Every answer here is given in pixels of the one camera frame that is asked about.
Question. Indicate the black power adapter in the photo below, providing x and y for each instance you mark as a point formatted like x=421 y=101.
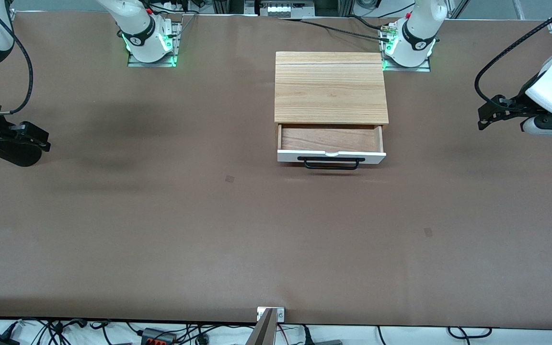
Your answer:
x=0 y=340

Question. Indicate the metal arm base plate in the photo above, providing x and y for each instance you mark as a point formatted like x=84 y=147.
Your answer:
x=173 y=57
x=422 y=67

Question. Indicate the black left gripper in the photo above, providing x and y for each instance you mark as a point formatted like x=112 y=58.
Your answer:
x=519 y=102

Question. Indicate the small metal clamp bracket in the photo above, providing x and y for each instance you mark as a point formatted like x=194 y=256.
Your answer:
x=280 y=314

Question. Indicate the wooden camera pole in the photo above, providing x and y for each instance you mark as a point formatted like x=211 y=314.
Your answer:
x=262 y=330

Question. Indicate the white and black board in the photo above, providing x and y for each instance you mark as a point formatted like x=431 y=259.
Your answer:
x=331 y=139

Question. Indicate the wooden drawer cabinet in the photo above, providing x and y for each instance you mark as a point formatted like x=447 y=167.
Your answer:
x=331 y=86

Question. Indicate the white power strip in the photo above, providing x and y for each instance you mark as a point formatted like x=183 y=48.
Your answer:
x=285 y=7

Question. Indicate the black orange connector box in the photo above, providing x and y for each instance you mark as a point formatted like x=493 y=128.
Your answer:
x=158 y=336

